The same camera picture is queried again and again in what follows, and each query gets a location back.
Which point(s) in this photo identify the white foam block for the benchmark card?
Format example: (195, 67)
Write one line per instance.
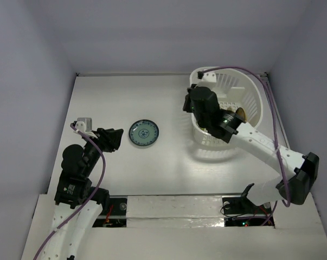
(174, 212)

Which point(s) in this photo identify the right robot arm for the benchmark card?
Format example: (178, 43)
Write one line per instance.
(297, 172)

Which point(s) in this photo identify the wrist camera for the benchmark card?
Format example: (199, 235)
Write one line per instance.
(207, 77)
(83, 125)

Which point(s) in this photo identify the blue green patterned plate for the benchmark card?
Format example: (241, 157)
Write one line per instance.
(143, 133)

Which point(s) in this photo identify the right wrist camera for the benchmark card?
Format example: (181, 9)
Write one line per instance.
(207, 77)

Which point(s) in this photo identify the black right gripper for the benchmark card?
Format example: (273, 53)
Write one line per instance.
(187, 102)

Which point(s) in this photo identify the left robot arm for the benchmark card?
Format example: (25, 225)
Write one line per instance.
(77, 202)

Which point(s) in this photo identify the white plastic dish rack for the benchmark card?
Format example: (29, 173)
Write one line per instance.
(234, 89)

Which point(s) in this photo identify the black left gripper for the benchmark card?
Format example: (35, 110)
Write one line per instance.
(113, 137)

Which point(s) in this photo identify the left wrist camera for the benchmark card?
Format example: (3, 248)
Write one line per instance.
(83, 125)

